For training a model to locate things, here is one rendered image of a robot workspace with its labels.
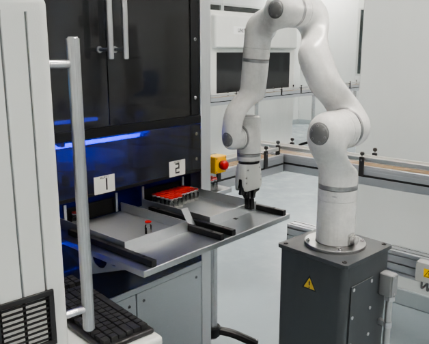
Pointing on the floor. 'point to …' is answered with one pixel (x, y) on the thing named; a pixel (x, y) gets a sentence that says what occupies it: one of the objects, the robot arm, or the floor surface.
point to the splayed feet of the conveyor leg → (232, 334)
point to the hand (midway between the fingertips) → (249, 203)
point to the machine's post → (203, 177)
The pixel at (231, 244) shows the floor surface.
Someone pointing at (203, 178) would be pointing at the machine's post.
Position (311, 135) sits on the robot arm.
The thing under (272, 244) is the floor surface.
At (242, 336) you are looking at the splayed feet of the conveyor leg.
